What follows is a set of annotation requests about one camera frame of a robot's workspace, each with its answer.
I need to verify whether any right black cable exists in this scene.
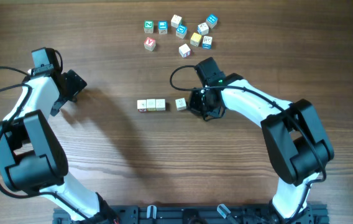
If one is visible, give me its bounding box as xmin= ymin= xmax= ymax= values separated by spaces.
xmin=169 ymin=65 xmax=328 ymax=223

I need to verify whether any blue H letter block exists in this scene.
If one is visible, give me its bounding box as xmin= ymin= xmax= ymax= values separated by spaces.
xmin=202 ymin=35 xmax=213 ymax=49

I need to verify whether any blue D letter block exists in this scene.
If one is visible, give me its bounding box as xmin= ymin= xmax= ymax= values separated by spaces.
xmin=176 ymin=25 xmax=187 ymax=39

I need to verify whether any blue edged picture block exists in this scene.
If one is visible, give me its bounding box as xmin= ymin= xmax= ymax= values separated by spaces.
xmin=198 ymin=22 xmax=209 ymax=35

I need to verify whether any yellow top block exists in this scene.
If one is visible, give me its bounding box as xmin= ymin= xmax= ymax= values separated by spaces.
xmin=190 ymin=32 xmax=202 ymax=47

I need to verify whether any red I side block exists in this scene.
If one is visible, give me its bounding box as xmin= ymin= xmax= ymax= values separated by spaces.
xmin=178 ymin=44 xmax=191 ymax=58

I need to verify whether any plain top wooden block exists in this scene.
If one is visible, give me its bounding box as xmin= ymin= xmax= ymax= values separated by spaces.
xmin=171 ymin=14 xmax=182 ymax=28

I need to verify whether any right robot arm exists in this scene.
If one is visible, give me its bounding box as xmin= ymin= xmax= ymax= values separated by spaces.
xmin=189 ymin=57 xmax=334 ymax=223

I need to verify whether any blue top far block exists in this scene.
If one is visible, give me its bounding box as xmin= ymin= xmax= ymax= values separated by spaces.
xmin=206 ymin=14 xmax=218 ymax=29

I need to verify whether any green N letter block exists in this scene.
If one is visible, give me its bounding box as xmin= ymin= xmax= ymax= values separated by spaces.
xmin=144 ymin=20 xmax=154 ymax=34

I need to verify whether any plain Z wooden block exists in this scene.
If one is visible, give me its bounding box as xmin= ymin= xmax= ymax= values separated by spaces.
xmin=155 ymin=99 xmax=166 ymax=111

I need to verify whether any red A side block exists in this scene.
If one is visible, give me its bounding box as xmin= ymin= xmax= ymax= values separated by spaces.
xmin=137 ymin=100 xmax=147 ymax=112

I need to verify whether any plain wooden green block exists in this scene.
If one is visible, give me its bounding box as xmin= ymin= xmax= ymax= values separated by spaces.
xmin=146 ymin=99 xmax=157 ymax=111

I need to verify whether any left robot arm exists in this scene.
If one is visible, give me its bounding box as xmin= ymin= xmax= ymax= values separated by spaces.
xmin=0 ymin=47 xmax=119 ymax=223

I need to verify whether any red V letter block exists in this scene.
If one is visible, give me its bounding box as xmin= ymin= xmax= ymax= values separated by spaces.
xmin=144 ymin=37 xmax=156 ymax=52

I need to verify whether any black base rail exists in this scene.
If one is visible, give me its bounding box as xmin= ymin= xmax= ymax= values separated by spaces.
xmin=52 ymin=204 xmax=330 ymax=224

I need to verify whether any yellow turtle picture block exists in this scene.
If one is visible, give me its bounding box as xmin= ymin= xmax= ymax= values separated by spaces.
xmin=175 ymin=98 xmax=187 ymax=111

